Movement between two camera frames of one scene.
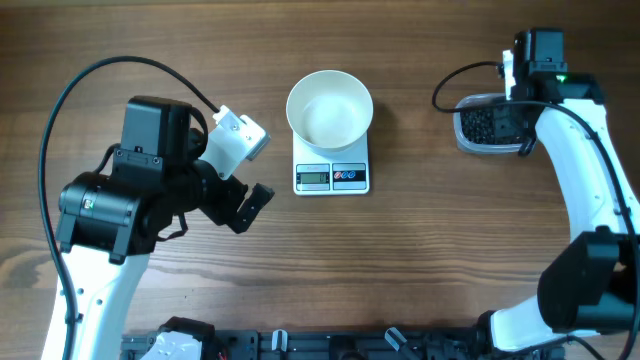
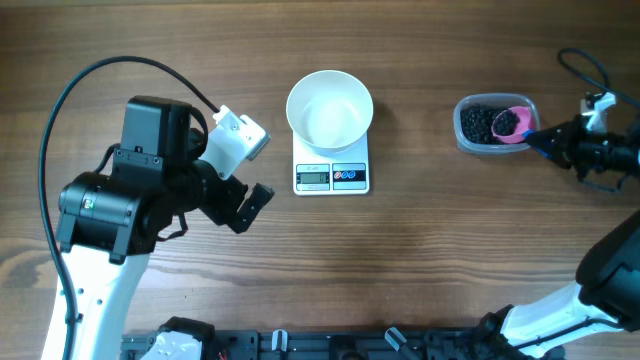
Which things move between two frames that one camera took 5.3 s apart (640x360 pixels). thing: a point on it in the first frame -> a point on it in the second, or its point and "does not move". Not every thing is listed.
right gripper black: [503, 126] -> [561, 148]
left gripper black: [222, 211] does not move
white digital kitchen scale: [317, 173] does not move
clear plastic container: [477, 102] does not move
